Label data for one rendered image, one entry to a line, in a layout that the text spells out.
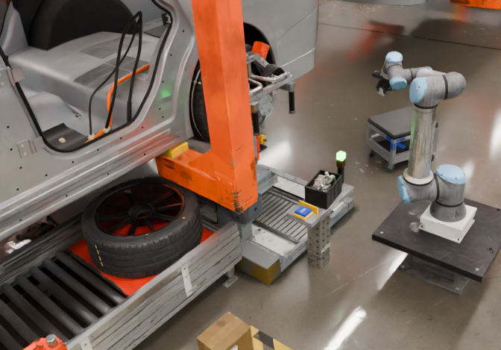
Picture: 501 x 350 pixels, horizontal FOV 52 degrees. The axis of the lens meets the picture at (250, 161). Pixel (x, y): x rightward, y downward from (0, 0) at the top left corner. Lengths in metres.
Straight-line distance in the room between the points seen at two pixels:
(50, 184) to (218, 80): 0.93
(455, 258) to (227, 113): 1.39
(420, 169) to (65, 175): 1.76
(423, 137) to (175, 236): 1.35
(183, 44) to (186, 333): 1.56
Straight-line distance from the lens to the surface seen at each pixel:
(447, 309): 3.07
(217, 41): 2.35
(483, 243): 3.04
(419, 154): 2.71
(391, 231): 3.02
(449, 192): 2.90
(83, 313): 2.83
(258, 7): 3.30
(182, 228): 2.79
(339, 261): 3.25
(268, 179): 3.68
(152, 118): 2.89
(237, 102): 2.50
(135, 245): 2.74
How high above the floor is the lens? 2.19
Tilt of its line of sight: 31 degrees down
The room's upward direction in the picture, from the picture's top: 5 degrees counter-clockwise
